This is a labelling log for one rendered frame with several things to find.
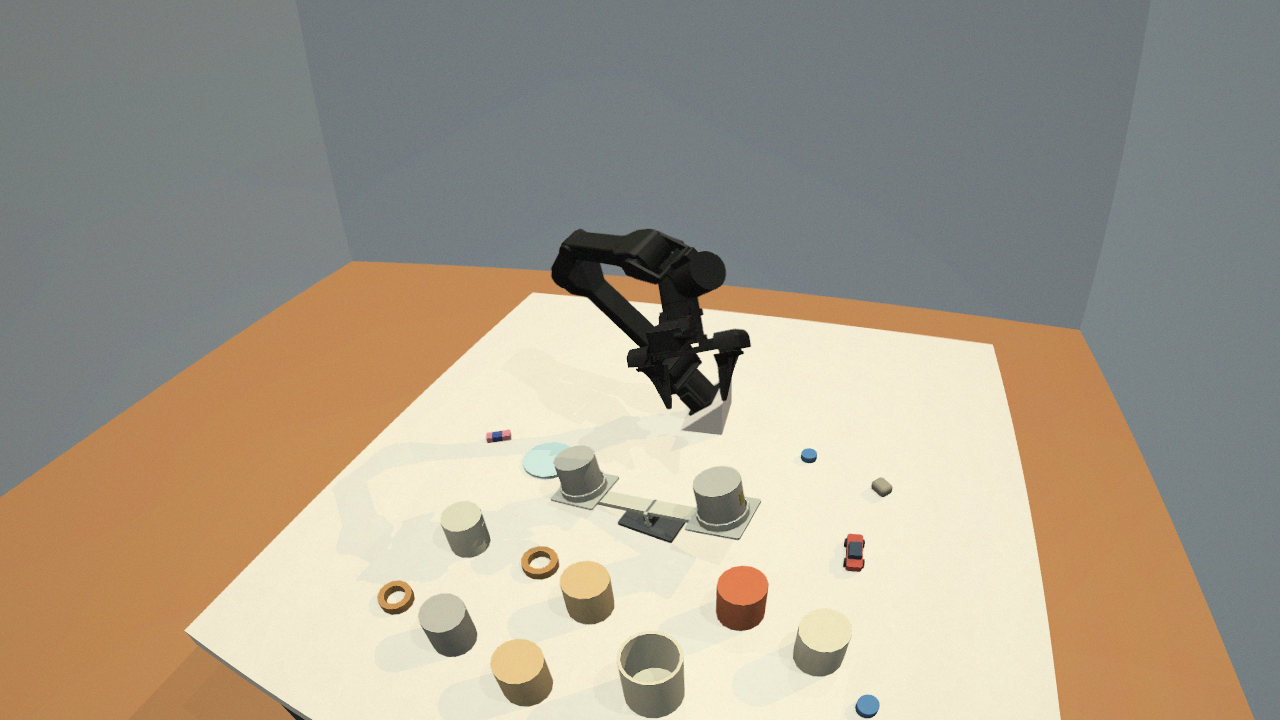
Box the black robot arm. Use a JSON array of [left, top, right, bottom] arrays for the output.
[[550, 229, 726, 416]]

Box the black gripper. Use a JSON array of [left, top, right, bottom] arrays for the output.
[[627, 300, 751, 410]]

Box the grey balance beam with two pans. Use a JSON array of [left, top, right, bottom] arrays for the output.
[[550, 471, 762, 543]]

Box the red toy car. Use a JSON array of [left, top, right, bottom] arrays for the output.
[[844, 534, 865, 571]]

